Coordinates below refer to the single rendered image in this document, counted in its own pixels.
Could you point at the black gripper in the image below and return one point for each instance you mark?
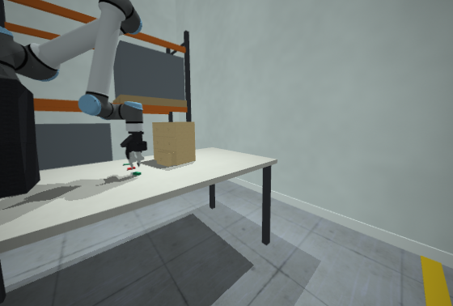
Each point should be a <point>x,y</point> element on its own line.
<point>135,145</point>

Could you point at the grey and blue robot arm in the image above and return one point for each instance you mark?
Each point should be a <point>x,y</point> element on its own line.
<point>42,62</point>

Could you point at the tan chest of drawers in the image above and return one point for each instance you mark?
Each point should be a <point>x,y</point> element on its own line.
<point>185,141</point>

